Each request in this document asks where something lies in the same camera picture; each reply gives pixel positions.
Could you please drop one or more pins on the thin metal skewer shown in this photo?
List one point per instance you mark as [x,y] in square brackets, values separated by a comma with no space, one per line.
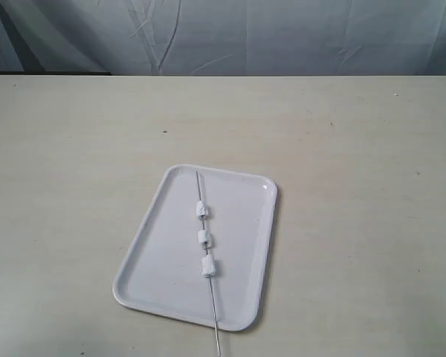
[210,280]

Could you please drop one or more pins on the white marshmallow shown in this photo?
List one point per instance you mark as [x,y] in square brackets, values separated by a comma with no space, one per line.
[204,239]
[208,266]
[202,211]

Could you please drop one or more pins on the white plastic tray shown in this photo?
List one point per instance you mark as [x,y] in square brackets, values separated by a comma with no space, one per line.
[161,273]

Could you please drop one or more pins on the white backdrop curtain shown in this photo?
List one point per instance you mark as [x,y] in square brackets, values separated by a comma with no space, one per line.
[229,38]

